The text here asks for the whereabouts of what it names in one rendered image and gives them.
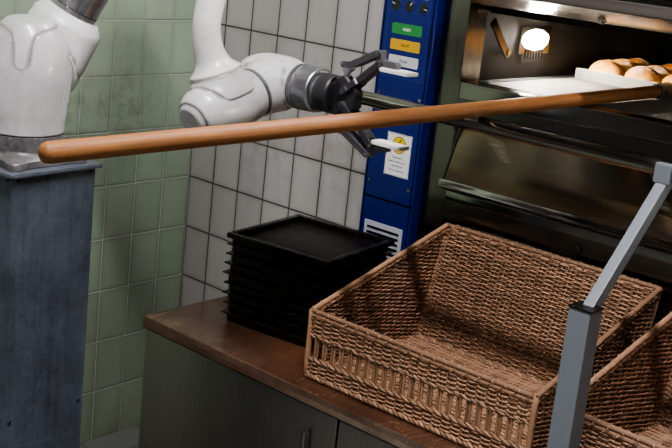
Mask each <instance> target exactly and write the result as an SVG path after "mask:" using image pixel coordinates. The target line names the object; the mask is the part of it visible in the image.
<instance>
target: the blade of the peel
mask: <svg viewBox="0 0 672 448"><path fill-rule="evenodd" d="M574 78H576V79H581V80H587V81H592V82H597V83H602V84H607V85H613V86H618V87H623V88H630V87H641V86H651V85H652V84H654V83H658V82H652V81H647V80H642V79H636V78H631V77H625V76H620V75H615V74H609V73H604V72H598V71H593V70H589V69H587V68H576V72H575V77H574Z"/></svg>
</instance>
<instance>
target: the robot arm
mask: <svg viewBox="0 0 672 448"><path fill-rule="evenodd" d="M107 2H108V0H38V1H36V2H35V3H34V5H33V6H32V7H31V9H30V10H29V12H28V13H27V14H14V15H9V16H6V17H5V18H4V19H3V20H1V21H0V167H2V168H4V169H6V170H7V171H11V172H22V171H26V170H30V169H37V168H45V167H53V166H60V165H68V164H83V163H86V160H83V161H74V162H65V163H56V164H46V163H43V162H41V160H40V158H39V156H38V148H39V145H40V144H41V143H43V142H46V141H54V140H65V138H64V129H65V120H66V114H67V105H68V101H69V95H70V94H71V93H72V91H73V90H74V89H75V87H76V86H77V84H78V82H79V80H80V77H81V75H82V74H83V73H84V71H85V69H86V67H87V65H88V63H89V61H90V59H91V57H92V56H93V54H94V52H95V50H96V48H97V46H98V44H99V41H100V34H99V29H98V25H97V24H96V21H97V19H98V18H99V16H100V14H101V12H102V11H103V9H104V7H105V6H106V4H107ZM225 2H226V0H196V3H195V8H194V14H193V21H192V45H193V53H194V59H195V68H194V72H193V74H192V75H191V77H190V88H189V91H188V92H187V93H186V94H185V95H184V96H183V98H182V100H181V103H180V105H179V118H180V121H181V123H182V125H183V127H184V128H195V127H206V126H217V125H228V124H239V123H250V122H256V121H257V120H259V119H261V118H262V117H265V116H267V115H270V114H273V113H277V112H282V111H288V110H289V109H291V108H295V109H298V110H304V111H309V112H313V113H314V112H326V113H330V114H334V115H337V114H348V113H358V112H361V111H360V110H359V109H360V108H361V105H362V102H361V99H362V96H363V92H362V90H361V88H363V87H364V86H365V85H366V84H367V82H369V81H370V80H371V79H372V78H374V77H375V76H376V75H377V74H379V73H380V72H385V73H390V74H394V75H399V76H403V77H418V73H416V72H411V71H407V70H402V69H401V64H400V63H397V62H392V61H388V60H387V54H388V52H387V50H376V51H373V52H371V53H368V54H366V55H364V56H361V57H359V58H357V59H354V60H352V61H342V62H341V63H340V65H341V67H343V75H342V76H340V75H336V74H332V73H331V72H330V71H329V70H328V69H325V68H321V67H317V66H313V65H310V64H305V63H303V62H302V61H300V60H298V59H296V58H293V57H290V56H286V55H281V54H275V53H258V54H254V55H250V56H248V57H246V58H245V59H243V60H242V61H241V63H240V62H238V61H235V60H234V59H232V58H231V57H230V56H229V55H228V54H227V52H226V50H225V48H224V46H223V43H222V38H221V21H222V15H223V11H224V6H225ZM373 61H376V62H375V63H374V64H373V65H371V66H370V67H369V68H368V69H366V70H365V71H364V72H363V73H361V74H360V75H359V76H358V77H356V78H353V77H352V76H351V75H350V74H351V72H353V71H354V70H356V67H361V66H364V65H366V64H369V63H371V62H373ZM357 133H358V134H359V135H358V134H357ZM357 133H356V132H355V131H348V132H339V134H341V135H342V136H343V137H344V138H345V139H346V140H347V141H348V142H349V143H350V144H351V145H352V146H353V147H354V148H355V149H356V150H357V151H358V152H359V153H360V154H361V155H362V156H363V157H365V158H368V157H375V156H376V151H380V152H383V153H385V152H391V149H392V150H396V151H406V150H409V146H406V145H403V144H399V143H395V142H391V141H388V140H384V139H376V137H375V136H374V134H373V133H372V131H371V130H370V129H367V130H358V131H357Z"/></svg>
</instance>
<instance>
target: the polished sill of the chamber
mask: <svg viewBox="0 0 672 448"><path fill-rule="evenodd" d="M532 96H543V95H542V94H537V93H533V92H528V91H523V90H518V89H513V88H508V87H503V86H499V85H494V84H489V83H484V82H479V81H463V82H461V85H460V92H459V98H460V99H464V100H469V101H474V102H478V101H489V100H500V99H511V98H522V97H532ZM524 113H528V114H533V115H537V116H542V117H546V118H551V119H556V120H560V121H565V122H569V123H574V124H578V125H583V126H587V127H592V128H597V129H601V130H606V131H610V132H615V133H619V134H624V135H628V136H633V137H638V138H642V139H647V140H651V141H656V142H660V143H665V144H669V145H672V121H669V120H664V119H659V118H654V117H649V116H644V115H640V114H635V113H630V112H625V111H620V110H615V109H610V108H606V107H601V106H596V105H586V106H577V107H568V108H559V109H549V110H540V111H531V112H524Z"/></svg>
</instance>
